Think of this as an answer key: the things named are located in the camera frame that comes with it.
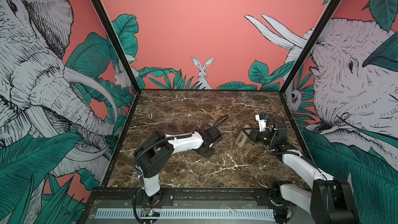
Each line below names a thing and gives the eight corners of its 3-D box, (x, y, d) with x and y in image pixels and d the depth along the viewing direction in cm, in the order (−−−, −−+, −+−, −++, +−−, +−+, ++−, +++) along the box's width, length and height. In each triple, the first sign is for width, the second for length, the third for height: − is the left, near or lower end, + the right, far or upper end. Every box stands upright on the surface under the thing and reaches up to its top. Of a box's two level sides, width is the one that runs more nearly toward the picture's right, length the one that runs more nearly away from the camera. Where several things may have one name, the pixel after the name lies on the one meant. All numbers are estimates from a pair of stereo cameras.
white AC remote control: (232, 148, 93) (236, 136, 81) (240, 136, 98) (245, 123, 86) (239, 152, 91) (244, 141, 79) (246, 140, 96) (253, 127, 84)
